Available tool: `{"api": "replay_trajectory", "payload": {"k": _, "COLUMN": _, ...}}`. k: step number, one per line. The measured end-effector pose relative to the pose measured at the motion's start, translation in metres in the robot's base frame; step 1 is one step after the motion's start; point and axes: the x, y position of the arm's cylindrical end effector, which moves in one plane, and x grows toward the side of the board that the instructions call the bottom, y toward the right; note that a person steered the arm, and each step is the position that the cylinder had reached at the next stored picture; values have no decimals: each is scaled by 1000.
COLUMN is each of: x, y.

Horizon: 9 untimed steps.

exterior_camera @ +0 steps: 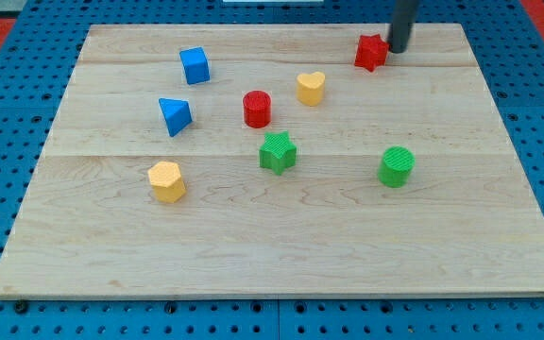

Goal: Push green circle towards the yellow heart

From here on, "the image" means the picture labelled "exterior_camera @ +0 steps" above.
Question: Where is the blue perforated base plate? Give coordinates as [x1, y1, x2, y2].
[0, 0, 544, 339]

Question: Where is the wooden board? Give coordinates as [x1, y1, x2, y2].
[0, 24, 544, 300]

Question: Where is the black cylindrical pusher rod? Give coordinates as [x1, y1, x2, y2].
[387, 0, 420, 54]

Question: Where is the yellow heart block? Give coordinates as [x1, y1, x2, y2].
[296, 72, 326, 107]

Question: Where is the green star block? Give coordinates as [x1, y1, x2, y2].
[259, 131, 297, 176]

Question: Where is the green cylinder block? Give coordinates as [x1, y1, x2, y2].
[377, 145, 416, 188]

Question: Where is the red cylinder block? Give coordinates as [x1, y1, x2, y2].
[243, 90, 271, 128]

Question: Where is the red star block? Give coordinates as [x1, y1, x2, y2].
[354, 34, 389, 72]

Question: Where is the blue cube block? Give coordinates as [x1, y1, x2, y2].
[179, 47, 210, 85]

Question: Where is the yellow hexagon block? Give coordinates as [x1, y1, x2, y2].
[147, 161, 186, 203]

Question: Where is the blue triangle block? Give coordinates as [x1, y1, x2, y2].
[159, 98, 193, 137]

